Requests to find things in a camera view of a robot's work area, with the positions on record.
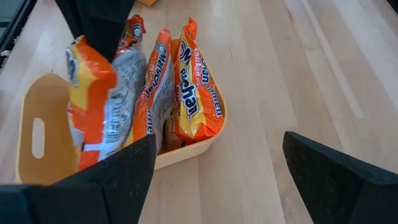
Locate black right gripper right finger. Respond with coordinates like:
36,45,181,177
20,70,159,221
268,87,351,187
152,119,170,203
282,130,398,224

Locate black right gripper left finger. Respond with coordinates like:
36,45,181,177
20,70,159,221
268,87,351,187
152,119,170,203
0,133,158,224

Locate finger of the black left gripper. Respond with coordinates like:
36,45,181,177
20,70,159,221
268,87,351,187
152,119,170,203
55,0,137,63

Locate orange chicken ramen noodle pack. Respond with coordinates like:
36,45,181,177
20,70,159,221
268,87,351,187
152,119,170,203
65,14,147,171
172,17,225,141
124,27,175,153

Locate yellow plastic bin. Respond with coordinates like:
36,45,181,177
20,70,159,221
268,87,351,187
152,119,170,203
14,37,229,187

